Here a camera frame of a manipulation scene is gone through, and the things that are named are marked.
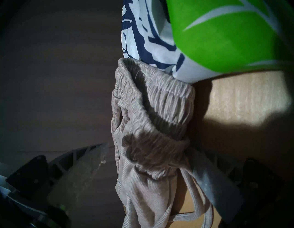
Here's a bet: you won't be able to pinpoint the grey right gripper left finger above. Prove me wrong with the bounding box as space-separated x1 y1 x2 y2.
6 142 109 215

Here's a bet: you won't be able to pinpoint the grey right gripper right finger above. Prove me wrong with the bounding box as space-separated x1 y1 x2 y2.
185 147 285 224

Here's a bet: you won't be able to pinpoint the floral print shorts with drawstring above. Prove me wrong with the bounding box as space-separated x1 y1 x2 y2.
121 0 294 84

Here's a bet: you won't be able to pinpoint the light wooden table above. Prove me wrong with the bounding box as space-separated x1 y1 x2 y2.
169 71 294 228

